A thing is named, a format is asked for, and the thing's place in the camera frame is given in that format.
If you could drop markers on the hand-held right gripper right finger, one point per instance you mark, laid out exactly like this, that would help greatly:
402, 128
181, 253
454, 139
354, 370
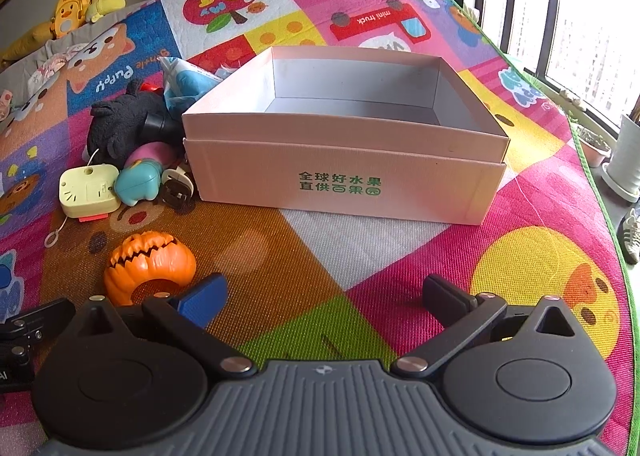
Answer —
445, 301

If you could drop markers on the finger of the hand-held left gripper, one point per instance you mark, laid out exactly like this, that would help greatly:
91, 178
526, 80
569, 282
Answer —
42, 318

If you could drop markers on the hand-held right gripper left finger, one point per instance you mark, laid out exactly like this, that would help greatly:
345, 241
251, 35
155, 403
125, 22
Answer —
202, 300

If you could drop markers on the orange pumpkin toy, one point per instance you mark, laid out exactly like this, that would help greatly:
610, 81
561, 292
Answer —
160, 261

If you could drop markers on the pink cardboard box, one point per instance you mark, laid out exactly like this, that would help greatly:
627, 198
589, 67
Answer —
350, 176

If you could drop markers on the blue white pouch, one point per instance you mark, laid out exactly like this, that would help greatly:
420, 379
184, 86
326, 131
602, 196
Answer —
187, 86

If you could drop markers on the colourful cartoon play mat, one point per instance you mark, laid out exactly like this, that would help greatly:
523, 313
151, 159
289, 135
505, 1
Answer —
400, 261

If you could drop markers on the black white plug adapter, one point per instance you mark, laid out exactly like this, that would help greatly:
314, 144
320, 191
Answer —
176, 191

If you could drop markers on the cream cat-shaped toy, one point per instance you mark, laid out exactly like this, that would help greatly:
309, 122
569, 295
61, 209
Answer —
87, 191

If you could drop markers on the teal pink toy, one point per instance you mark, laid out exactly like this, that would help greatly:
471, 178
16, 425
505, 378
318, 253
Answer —
137, 181

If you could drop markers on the black plush toy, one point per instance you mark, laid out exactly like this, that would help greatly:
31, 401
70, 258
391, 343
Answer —
120, 121

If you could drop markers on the white sneaker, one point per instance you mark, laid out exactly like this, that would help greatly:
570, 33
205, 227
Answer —
632, 236

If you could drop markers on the terracotta planter with plants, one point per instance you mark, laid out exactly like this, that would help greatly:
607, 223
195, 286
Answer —
594, 151

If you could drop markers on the small pink floral cloth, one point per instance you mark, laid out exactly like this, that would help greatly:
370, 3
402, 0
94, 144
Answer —
5, 101

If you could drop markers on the white flower pot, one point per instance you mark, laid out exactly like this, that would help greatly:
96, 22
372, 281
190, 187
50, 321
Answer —
625, 161

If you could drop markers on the floral white cloth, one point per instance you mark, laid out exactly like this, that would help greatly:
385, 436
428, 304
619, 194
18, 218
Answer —
52, 63

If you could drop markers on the long yellow plush pillow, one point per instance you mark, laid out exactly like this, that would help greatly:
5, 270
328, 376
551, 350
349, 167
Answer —
25, 43

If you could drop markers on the yellow plush duck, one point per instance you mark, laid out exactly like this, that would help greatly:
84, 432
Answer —
67, 13

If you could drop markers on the black window frame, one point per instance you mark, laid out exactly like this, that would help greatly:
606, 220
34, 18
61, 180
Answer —
531, 26

